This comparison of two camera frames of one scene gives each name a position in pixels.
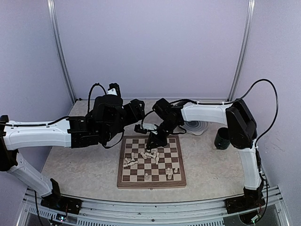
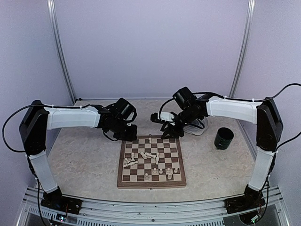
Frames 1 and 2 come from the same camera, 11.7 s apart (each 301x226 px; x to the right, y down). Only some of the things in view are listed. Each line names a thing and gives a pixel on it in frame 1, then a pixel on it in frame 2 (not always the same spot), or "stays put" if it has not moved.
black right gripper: [159, 141] -> [176, 133]
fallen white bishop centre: [145, 157] stays put
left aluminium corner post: [57, 33] stays put
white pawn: [146, 177] stays put
